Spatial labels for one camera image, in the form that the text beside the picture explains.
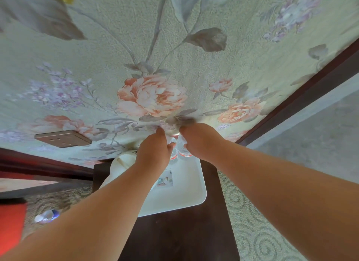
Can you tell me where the person's right hand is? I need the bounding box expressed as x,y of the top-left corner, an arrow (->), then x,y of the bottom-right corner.
179,123 -> 225,165

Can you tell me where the person's left hand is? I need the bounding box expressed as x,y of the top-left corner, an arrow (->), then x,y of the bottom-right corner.
135,127 -> 176,173

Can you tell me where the clear water bottle red label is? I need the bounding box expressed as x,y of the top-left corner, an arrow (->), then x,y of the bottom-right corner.
167,137 -> 179,163
177,135 -> 193,158

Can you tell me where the person's left forearm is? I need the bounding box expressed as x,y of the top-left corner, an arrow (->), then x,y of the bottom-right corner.
0,161 -> 169,261

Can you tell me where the person's right forearm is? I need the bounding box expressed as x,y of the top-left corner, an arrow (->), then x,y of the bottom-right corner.
212,139 -> 359,261

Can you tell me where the small printed card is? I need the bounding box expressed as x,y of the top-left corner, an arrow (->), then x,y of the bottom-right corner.
156,170 -> 174,188

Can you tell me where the white plastic tray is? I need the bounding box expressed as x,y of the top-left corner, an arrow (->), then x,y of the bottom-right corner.
137,154 -> 208,218

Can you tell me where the white electric kettle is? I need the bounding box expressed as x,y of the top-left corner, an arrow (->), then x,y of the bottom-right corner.
99,149 -> 138,189

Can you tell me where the clear bottle with blue cap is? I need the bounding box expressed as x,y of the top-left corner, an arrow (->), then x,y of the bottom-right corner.
34,209 -> 60,224

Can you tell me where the red fabric object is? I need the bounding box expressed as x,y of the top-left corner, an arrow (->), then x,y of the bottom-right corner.
0,201 -> 28,256

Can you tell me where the bronze wall socket plate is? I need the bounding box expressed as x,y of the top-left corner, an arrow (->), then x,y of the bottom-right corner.
34,130 -> 92,149

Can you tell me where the dark wooden door frame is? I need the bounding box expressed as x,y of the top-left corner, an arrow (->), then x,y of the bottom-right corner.
235,38 -> 359,147

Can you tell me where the dark wooden headboard rail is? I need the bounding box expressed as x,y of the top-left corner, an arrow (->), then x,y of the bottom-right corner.
0,147 -> 95,182

